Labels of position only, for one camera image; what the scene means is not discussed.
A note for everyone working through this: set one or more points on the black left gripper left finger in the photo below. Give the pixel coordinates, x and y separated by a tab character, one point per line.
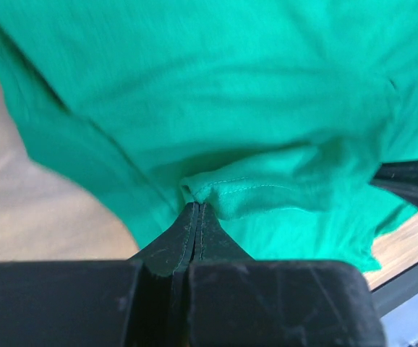
140	301

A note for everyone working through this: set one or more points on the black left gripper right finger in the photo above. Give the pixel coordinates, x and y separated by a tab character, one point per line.
236	301

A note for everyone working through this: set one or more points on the green t shirt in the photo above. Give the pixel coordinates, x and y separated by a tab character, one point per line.
276	113

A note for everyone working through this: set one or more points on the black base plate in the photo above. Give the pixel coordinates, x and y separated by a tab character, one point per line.
400	179

